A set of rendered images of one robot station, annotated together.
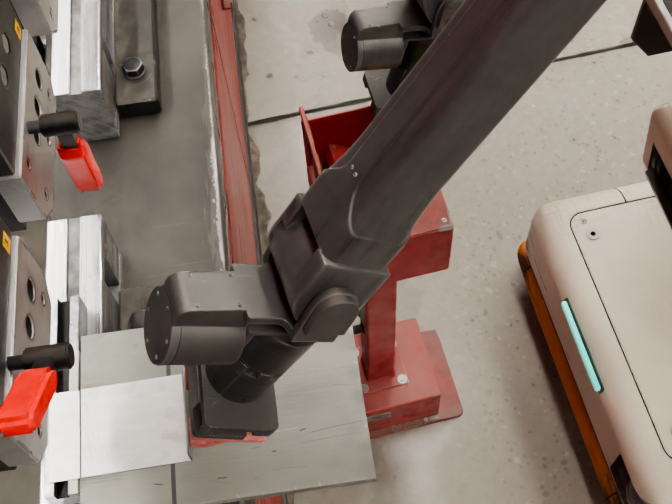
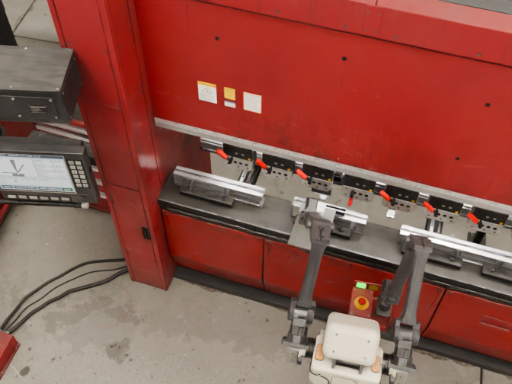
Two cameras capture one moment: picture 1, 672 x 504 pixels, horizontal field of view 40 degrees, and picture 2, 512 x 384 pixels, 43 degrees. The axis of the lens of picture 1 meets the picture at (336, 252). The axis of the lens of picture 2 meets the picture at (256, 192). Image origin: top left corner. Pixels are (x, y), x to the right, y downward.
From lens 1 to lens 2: 265 cm
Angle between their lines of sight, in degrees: 54
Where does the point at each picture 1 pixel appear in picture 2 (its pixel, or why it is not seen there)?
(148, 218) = (370, 241)
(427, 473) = not seen: hidden behind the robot
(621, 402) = not seen: outside the picture
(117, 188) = (382, 238)
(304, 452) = (297, 235)
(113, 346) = (331, 215)
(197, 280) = (315, 202)
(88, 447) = not seen: hidden behind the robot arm
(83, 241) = (360, 219)
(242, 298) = (310, 207)
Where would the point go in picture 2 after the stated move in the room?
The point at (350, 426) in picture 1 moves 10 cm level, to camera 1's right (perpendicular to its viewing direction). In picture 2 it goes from (298, 243) to (291, 260)
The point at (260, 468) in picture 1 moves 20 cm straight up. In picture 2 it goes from (297, 228) to (299, 205)
